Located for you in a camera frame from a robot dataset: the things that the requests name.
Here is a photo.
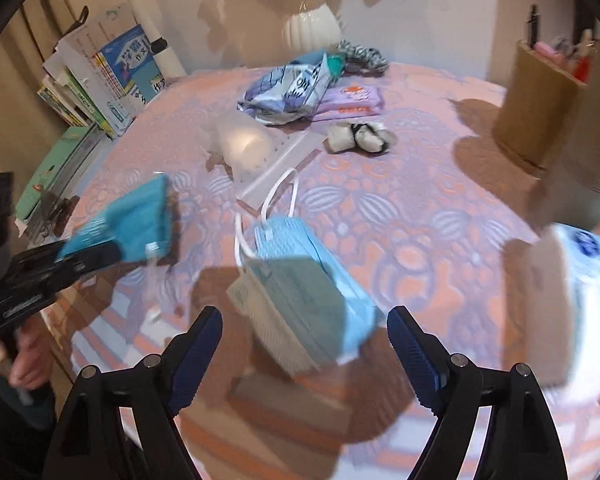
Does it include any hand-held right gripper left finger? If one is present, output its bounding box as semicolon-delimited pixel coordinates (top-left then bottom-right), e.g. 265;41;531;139
42;306;224;480

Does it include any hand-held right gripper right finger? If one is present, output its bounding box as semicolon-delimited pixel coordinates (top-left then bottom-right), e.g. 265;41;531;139
386;306;568;480

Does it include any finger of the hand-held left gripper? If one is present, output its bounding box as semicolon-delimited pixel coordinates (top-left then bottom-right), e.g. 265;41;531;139
55;210;121;263
55;242;123;283

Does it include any stack of blue face masks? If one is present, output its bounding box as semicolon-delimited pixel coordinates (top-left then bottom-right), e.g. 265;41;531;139
226;169;387;378

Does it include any white face mask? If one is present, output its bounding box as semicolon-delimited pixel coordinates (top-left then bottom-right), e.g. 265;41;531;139
232;132;327;209

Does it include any beige sock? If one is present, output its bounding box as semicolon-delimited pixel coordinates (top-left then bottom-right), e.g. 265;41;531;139
325;122;357;153

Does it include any blue white printed packet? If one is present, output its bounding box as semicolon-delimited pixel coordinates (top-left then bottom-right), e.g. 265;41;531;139
237;52;331;126

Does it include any purple wipes packet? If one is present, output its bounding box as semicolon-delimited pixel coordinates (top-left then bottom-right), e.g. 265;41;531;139
310;84;386;122

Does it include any person's left hand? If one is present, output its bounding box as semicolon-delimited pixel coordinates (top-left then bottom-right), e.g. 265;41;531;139
0;329;53;392

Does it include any small clear plastic bottle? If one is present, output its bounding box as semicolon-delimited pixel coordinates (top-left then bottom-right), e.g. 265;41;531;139
127;241;171;328

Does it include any green box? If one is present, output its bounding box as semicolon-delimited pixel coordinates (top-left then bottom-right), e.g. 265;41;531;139
15;122;106;226

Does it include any pink patterned tablecloth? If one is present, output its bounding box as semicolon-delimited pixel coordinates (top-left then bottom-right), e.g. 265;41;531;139
40;62;600;480

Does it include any row of books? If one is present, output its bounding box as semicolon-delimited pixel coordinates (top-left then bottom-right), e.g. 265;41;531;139
37;25;168;138

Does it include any white tissue pack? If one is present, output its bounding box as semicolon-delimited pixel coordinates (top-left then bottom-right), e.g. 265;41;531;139
527;222;600;391

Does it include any translucent plastic bag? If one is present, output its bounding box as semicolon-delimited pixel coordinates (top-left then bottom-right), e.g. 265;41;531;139
207;110;277;173

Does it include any white paper roll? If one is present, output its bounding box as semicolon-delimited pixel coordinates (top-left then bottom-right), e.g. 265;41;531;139
132;0;183;78

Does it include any black white rolled sock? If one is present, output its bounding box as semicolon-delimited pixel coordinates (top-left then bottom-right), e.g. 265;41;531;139
352;122;397;155

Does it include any metal tin canister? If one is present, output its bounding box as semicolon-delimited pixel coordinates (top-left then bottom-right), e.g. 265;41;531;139
527;42;600;233

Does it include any wooden pen holder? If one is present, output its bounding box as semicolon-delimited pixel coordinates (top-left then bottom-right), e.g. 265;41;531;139
492;40;598;176

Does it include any white ribbed vase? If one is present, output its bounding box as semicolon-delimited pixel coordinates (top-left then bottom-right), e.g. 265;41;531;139
281;2;343;53

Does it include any zebra striped cloth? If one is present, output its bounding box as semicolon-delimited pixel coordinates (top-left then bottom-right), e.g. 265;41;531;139
337;40;391;76

